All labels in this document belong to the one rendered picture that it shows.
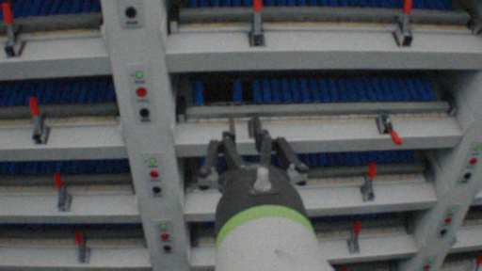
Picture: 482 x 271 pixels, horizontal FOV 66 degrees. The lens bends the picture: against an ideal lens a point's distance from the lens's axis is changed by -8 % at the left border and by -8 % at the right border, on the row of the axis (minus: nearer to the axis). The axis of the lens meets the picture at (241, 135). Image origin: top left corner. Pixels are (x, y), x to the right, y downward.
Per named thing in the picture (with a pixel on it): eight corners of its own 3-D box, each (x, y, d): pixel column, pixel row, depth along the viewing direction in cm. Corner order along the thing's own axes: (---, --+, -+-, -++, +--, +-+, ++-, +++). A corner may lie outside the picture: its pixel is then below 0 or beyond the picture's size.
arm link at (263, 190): (217, 292, 38) (310, 286, 38) (212, 191, 33) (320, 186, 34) (216, 252, 43) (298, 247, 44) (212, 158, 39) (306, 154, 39)
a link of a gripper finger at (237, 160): (250, 197, 47) (239, 199, 47) (230, 156, 57) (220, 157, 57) (250, 167, 46) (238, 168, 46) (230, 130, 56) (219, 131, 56)
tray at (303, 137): (455, 147, 83) (474, 120, 76) (176, 156, 81) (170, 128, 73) (426, 80, 95) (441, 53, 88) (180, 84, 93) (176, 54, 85)
